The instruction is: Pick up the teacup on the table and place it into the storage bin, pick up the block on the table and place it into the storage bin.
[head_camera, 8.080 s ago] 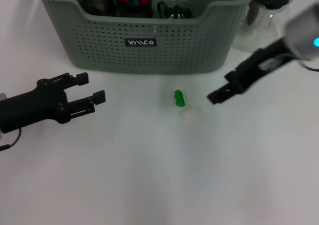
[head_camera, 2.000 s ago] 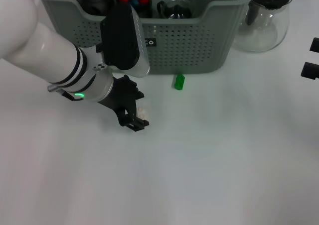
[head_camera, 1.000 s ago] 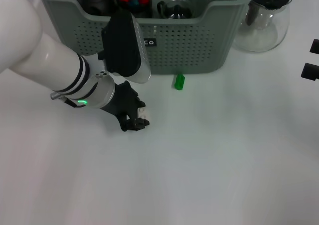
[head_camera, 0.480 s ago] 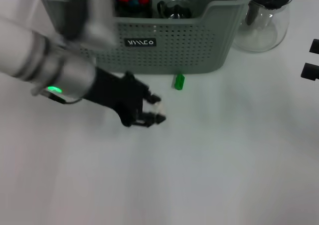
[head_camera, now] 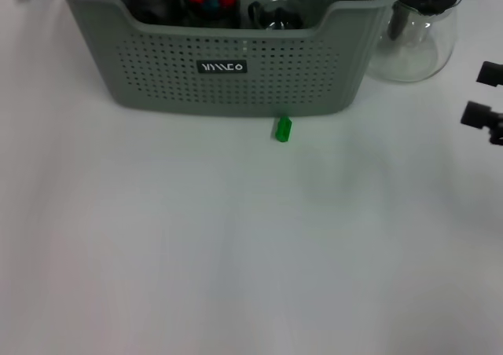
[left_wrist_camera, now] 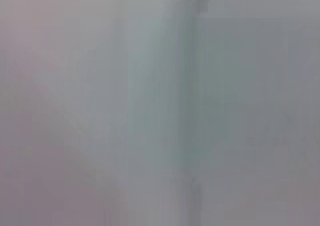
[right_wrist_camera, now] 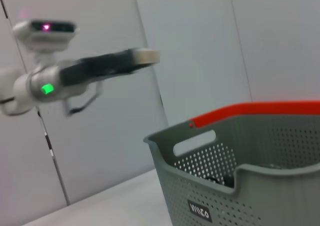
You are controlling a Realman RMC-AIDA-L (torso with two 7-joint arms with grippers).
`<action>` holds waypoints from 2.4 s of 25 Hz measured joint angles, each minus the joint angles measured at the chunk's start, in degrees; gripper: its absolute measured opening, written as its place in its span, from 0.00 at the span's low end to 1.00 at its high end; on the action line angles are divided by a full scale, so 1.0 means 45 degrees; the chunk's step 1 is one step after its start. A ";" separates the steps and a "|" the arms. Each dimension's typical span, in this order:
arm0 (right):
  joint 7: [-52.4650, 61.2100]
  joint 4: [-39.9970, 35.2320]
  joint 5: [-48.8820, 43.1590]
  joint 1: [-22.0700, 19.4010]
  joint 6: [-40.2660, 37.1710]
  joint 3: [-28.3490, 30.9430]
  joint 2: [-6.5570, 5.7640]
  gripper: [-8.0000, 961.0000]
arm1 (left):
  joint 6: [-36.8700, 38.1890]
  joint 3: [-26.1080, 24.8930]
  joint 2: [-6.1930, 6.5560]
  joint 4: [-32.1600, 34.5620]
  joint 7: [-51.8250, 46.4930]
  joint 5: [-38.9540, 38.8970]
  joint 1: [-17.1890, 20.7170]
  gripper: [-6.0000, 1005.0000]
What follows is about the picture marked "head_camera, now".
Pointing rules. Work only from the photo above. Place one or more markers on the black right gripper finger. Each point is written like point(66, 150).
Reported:
point(493, 74)
point(495, 123)

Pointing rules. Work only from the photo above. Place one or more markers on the dark green toy brick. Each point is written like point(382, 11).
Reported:
point(283, 129)

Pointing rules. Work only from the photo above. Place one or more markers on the black ceramic teapot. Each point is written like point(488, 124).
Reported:
point(149, 1)

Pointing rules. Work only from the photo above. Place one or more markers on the glass carafe black lid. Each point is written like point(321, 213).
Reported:
point(416, 52)

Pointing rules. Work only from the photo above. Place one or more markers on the grey-green perforated storage bin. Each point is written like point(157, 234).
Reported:
point(275, 76)

